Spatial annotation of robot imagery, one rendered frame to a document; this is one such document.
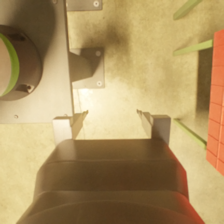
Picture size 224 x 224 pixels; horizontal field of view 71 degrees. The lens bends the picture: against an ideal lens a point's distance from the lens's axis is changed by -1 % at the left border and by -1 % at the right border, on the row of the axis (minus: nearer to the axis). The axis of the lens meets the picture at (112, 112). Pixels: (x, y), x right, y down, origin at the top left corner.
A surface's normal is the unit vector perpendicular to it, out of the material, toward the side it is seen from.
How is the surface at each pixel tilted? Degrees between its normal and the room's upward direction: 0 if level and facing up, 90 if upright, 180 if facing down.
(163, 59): 0
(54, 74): 0
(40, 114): 0
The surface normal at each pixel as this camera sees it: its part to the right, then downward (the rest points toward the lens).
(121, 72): -0.01, 0.25
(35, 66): 0.88, 0.18
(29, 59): 0.93, -0.02
